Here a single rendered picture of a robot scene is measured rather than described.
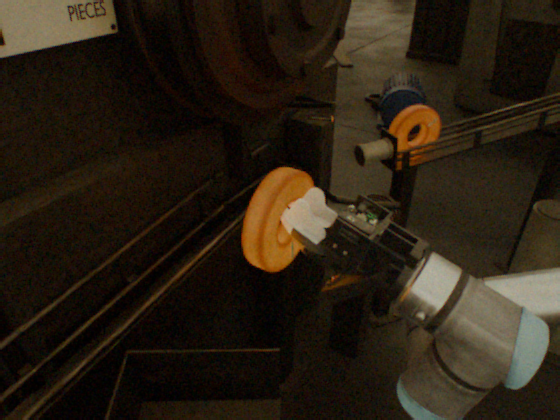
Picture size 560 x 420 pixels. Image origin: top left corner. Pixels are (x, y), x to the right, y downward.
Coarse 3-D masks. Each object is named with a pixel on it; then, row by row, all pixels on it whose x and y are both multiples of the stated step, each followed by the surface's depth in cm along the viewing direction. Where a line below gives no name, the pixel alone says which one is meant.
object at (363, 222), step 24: (360, 216) 57; (384, 216) 58; (336, 240) 56; (360, 240) 53; (384, 240) 56; (408, 240) 55; (336, 264) 59; (360, 264) 57; (384, 264) 56; (408, 264) 53
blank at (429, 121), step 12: (408, 108) 116; (420, 108) 115; (396, 120) 116; (408, 120) 115; (420, 120) 117; (432, 120) 118; (396, 132) 116; (408, 132) 118; (420, 132) 123; (432, 132) 121; (408, 144) 120
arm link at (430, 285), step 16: (432, 256) 54; (416, 272) 53; (432, 272) 52; (448, 272) 52; (416, 288) 52; (432, 288) 51; (448, 288) 51; (400, 304) 53; (416, 304) 52; (432, 304) 51; (416, 320) 54
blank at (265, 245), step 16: (272, 176) 60; (288, 176) 60; (304, 176) 63; (256, 192) 59; (272, 192) 58; (288, 192) 61; (304, 192) 65; (256, 208) 58; (272, 208) 58; (256, 224) 58; (272, 224) 59; (256, 240) 58; (272, 240) 61; (288, 240) 66; (256, 256) 60; (272, 256) 62; (288, 256) 67
